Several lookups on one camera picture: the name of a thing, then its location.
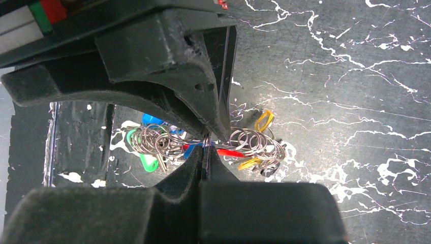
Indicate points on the keyring with coloured key tags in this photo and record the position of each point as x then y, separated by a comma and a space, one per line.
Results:
157, 143

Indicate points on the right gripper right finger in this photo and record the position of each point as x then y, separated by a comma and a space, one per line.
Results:
233, 211

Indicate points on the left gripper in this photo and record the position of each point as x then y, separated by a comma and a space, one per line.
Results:
160, 64

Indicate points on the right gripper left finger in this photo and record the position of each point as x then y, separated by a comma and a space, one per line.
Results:
164, 213

